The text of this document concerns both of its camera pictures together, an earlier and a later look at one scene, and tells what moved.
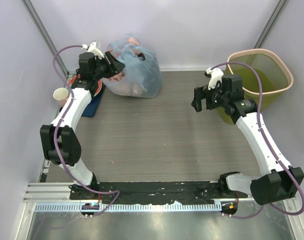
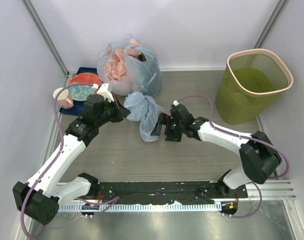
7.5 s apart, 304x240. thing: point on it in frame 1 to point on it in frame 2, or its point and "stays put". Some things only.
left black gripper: x=114 y=68 to x=121 y=112
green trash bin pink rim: x=276 y=78 stays put
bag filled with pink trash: x=142 y=76 stays put
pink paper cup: x=60 y=94 stays put
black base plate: x=142 y=192 stays put
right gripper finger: x=199 y=94 to x=162 y=120
